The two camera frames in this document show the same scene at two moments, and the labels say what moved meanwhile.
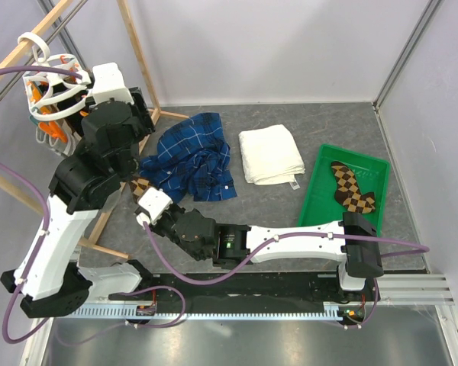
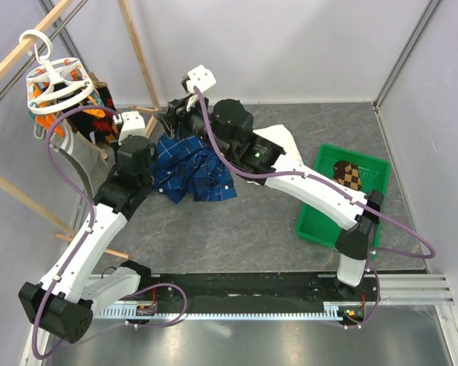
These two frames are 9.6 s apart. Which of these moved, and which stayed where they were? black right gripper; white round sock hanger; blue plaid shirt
Moved: black right gripper
Stayed: blue plaid shirt; white round sock hanger
